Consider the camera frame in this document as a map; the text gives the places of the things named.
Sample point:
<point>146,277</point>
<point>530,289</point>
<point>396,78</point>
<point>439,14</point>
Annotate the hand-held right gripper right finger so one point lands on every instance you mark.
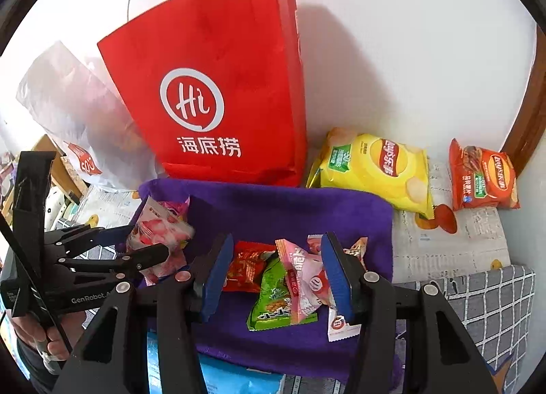
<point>335,274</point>

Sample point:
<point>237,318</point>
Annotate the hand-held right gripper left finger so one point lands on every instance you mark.
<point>215,283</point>

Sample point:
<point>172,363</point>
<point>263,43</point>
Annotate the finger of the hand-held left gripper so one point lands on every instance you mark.
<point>128,265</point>
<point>85,237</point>

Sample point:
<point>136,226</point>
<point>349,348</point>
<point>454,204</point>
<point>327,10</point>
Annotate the pink snack packet white print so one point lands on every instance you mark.
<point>305,287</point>

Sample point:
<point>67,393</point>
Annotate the light pink peach snack packet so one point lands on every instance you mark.
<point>315,245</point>

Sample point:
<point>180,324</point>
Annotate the pink strawberry snack packet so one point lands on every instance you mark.
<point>162,232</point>

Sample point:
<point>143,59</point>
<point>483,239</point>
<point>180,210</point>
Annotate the person's left hand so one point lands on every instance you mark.
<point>47,342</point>

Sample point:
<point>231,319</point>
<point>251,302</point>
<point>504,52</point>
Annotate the small red snack packet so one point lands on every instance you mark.
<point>245,268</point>

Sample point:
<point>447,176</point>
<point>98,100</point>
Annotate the green snack packet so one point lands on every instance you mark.
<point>271,304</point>

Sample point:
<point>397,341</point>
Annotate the wooden furniture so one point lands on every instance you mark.
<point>59,172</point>

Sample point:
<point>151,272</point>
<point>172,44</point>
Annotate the purple cloth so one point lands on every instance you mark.
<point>277,210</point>

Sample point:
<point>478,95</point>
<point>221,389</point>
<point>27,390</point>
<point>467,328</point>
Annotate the light blue packet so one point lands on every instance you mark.
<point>239,381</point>

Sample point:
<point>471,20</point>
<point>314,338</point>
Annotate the yellow chips bag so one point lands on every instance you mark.
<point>375,168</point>

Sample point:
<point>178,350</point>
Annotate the white plastic bag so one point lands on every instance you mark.
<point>85,121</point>

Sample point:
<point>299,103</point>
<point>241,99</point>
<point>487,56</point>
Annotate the grey checked cloth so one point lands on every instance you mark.
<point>482,313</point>

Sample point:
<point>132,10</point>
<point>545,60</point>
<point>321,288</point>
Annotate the red chips bag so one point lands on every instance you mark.
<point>484,176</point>

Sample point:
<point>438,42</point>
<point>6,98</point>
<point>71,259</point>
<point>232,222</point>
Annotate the red paper bag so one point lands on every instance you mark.
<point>204,57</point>

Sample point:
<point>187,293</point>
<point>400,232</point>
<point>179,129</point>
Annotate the wooden door frame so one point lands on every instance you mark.
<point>527,112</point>

